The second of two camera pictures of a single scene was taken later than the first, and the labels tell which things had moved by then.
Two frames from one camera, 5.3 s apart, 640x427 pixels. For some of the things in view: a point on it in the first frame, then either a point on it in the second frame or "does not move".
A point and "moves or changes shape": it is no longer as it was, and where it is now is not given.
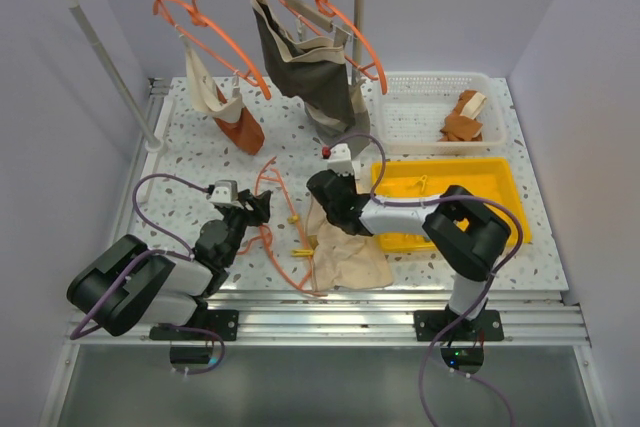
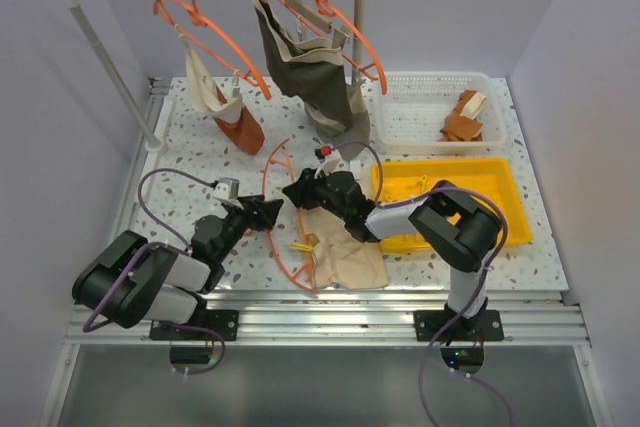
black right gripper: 349,179 does not move
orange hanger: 270,237 → 264,188
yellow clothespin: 302,252 moves or changes shape
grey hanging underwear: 320,76 does not move
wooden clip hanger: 305,10 does not move
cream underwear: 342,259 does not move
